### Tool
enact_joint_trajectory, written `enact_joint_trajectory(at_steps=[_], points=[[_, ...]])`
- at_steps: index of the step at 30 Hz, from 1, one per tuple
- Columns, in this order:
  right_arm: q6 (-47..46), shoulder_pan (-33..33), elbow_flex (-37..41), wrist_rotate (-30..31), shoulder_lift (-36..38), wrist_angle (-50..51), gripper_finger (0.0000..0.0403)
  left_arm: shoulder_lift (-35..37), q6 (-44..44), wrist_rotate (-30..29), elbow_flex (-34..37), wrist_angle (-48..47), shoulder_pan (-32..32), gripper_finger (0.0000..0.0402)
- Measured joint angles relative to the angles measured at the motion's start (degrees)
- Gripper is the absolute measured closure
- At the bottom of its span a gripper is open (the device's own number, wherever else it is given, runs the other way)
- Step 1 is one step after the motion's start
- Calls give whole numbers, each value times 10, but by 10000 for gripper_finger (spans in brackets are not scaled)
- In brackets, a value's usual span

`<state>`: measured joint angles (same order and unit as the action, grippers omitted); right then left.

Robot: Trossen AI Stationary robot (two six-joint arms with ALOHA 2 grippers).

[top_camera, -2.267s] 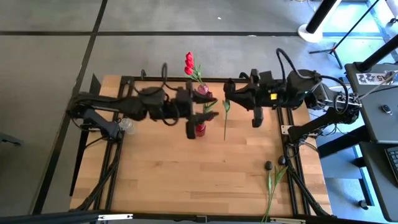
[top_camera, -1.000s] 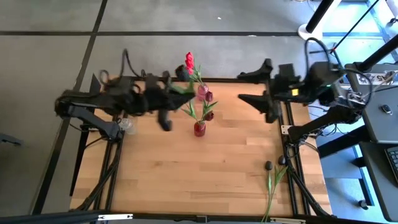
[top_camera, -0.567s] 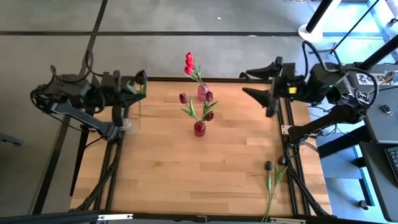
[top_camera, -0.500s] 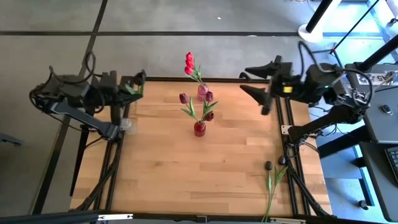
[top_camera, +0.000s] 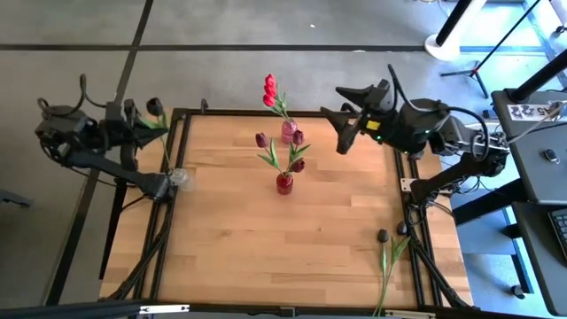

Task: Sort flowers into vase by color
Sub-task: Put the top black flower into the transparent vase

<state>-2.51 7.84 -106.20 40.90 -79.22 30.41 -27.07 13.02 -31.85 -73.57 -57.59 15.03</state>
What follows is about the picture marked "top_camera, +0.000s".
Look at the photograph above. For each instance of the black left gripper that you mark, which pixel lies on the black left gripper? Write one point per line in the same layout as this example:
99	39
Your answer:
114	128

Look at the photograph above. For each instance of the black tripod stand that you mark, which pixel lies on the black tripod stand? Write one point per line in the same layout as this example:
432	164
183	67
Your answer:
475	70

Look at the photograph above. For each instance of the red ribbed glass vase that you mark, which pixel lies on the red ribbed glass vase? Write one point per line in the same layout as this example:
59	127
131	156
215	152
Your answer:
284	185

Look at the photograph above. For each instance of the black aluminium table frame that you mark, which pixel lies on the black aluminium table frame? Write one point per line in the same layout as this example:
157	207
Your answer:
292	113

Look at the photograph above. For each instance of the clear ribbed glass vase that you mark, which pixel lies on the clear ribbed glass vase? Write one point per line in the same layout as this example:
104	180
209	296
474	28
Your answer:
180	177

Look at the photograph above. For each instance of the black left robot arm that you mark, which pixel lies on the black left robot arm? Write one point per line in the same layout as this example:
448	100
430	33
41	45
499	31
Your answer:
111	170

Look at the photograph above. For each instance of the pink glass vase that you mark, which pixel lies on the pink glass vase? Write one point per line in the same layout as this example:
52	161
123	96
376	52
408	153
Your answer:
289	129

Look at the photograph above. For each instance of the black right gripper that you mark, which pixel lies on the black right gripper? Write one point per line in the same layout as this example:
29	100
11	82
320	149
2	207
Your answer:
381	119

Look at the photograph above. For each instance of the white paper label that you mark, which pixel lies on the white paper label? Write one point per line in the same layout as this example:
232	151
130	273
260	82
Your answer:
527	111

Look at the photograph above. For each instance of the black caster wheel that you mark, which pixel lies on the black caster wheel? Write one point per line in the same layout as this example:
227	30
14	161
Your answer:
517	291

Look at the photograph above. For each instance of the dark purple artificial tulip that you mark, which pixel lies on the dark purple artificial tulip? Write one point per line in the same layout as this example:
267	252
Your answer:
401	228
382	235
155	106

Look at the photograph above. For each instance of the silver metal bracket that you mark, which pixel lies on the silver metal bracket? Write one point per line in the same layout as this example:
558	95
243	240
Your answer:
164	308
407	314

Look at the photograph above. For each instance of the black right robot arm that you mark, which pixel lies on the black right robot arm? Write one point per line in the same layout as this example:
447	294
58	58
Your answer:
456	170

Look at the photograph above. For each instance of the black key fob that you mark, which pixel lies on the black key fob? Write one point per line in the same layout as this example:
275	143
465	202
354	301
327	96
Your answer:
551	156

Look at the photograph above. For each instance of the white round stand base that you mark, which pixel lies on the white round stand base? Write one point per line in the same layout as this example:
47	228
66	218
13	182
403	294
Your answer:
443	49

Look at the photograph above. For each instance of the grey floor bracket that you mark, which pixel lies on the grey floor bracket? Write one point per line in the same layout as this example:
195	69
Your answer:
13	198

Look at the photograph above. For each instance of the black keyboard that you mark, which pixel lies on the black keyboard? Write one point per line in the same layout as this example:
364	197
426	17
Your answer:
560	230

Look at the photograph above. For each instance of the bright red artificial tulip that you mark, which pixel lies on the bright red artificial tulip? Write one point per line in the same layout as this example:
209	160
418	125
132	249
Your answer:
268	100
270	90
270	80

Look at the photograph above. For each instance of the dark desk with keyboard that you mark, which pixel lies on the dark desk with keyboard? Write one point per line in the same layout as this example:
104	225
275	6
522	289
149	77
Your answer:
540	266

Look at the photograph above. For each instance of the white mounting plate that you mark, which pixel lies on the white mounting plate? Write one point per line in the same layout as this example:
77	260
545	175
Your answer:
406	184

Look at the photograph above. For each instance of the black desk with paper label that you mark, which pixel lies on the black desk with paper label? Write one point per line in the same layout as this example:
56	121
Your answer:
531	168

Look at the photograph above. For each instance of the black slanted post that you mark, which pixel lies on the black slanted post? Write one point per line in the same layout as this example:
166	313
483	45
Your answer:
538	77

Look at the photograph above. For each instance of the maroon artificial tulip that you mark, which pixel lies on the maroon artificial tulip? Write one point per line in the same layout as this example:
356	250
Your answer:
261	140
297	166
298	137

